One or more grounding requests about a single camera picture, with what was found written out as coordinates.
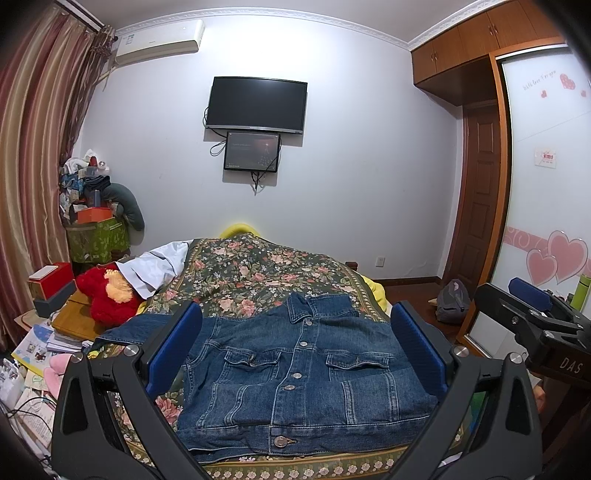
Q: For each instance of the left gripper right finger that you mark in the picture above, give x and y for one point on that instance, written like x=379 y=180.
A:
x=486 y=423

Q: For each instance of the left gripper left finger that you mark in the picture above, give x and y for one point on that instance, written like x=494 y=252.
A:
x=85 y=440

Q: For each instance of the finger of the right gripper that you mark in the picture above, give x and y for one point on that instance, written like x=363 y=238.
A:
x=541 y=300

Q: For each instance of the blue denim jacket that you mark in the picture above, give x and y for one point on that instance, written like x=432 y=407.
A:
x=310 y=376

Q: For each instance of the clutter pile of clothes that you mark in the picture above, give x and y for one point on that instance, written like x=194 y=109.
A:
x=81 y=184

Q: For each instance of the green bottle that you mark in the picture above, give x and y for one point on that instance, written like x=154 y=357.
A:
x=581 y=293

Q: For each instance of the wooden wardrobe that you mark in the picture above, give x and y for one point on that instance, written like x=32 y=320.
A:
x=510 y=53

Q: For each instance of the stack of books and papers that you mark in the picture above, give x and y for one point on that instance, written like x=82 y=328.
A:
x=31 y=378

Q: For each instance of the grey backpack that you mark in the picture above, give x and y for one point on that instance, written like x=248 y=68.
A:
x=453 y=303

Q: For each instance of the wooden bedside table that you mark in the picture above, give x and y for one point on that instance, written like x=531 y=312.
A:
x=74 y=319

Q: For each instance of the red plush toy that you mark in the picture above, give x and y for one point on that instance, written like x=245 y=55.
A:
x=113 y=300

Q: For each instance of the wooden door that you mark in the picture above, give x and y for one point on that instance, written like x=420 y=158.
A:
x=478 y=195

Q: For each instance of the red and white box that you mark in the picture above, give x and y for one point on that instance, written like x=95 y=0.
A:
x=49 y=280

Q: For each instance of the white shirt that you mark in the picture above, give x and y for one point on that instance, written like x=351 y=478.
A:
x=152 y=270

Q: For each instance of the green storage box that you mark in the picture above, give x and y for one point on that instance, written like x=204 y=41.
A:
x=99 y=242

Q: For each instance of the orange box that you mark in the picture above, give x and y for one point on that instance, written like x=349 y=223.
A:
x=93 y=215

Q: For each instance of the grey neck pillow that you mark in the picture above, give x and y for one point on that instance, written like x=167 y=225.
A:
x=127 y=206

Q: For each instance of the striped red curtain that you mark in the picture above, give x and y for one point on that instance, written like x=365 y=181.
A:
x=50 y=66

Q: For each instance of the white air conditioner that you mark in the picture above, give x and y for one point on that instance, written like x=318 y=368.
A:
x=159 y=41

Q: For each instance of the wall power socket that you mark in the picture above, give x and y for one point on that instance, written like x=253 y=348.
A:
x=380 y=261

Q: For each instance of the small wall monitor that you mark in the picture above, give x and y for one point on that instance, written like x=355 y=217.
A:
x=252 y=152

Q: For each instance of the black wall television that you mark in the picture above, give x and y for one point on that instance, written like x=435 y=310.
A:
x=250 y=103

